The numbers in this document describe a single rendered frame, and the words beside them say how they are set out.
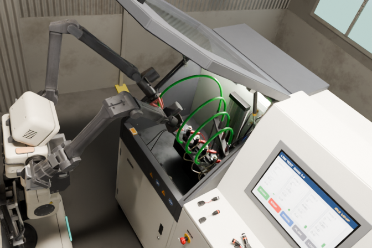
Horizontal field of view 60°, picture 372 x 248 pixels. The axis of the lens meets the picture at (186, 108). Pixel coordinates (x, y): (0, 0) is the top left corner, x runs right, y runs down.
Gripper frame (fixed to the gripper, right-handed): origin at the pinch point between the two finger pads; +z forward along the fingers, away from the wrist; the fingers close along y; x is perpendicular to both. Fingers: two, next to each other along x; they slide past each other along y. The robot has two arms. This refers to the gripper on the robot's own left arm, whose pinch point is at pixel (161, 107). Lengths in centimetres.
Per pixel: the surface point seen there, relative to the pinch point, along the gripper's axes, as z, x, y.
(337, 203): 50, -59, -61
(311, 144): 32, -61, -46
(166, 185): 30.0, 15.0, -26.7
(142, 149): 13.8, 23.6, -6.5
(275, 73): 19, -61, 5
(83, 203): 45, 118, 26
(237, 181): 44, -20, -31
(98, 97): 4, 118, 151
